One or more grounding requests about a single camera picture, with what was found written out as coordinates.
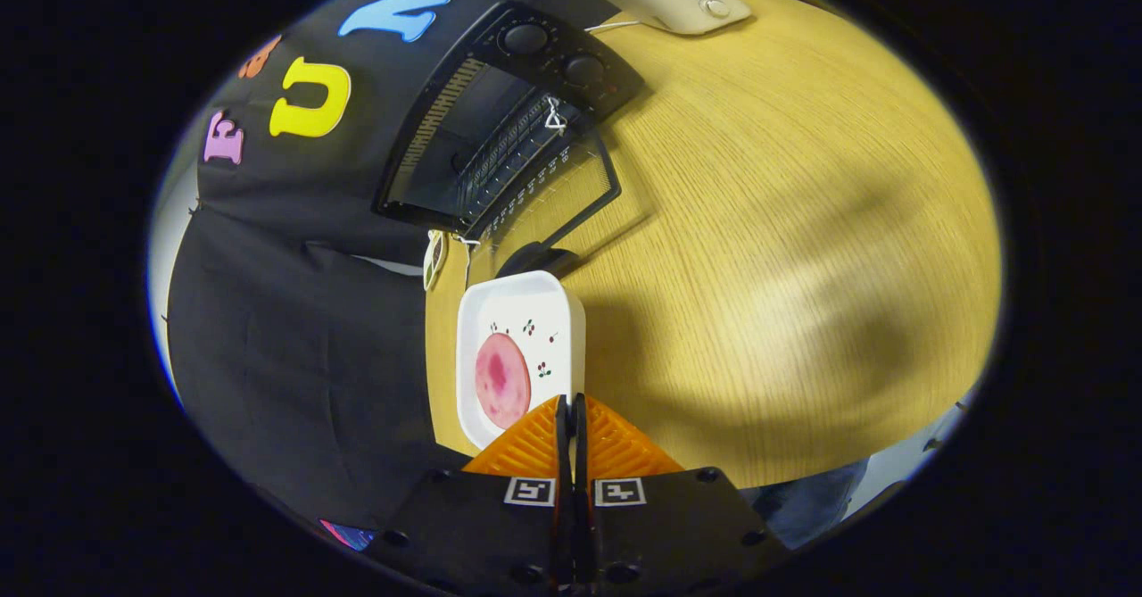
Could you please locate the white rectangular dish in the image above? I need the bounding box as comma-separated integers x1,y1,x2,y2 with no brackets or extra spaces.
455,270,587,451

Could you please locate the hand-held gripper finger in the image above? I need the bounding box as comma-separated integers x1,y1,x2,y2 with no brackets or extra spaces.
571,392,790,597
366,394,576,597

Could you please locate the pink ham slice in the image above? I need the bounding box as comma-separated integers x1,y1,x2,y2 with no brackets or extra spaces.
474,332,533,430

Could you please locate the metal wire oven rack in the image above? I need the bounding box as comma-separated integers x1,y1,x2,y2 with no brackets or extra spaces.
459,97,572,232

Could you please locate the black toaster oven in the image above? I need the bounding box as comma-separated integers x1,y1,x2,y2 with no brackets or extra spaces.
373,0,645,278

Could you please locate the white divided dish with beans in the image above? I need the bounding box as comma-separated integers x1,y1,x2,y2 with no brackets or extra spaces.
423,229,449,292

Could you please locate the black backdrop cloth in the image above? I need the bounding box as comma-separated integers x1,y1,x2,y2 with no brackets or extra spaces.
165,0,625,527

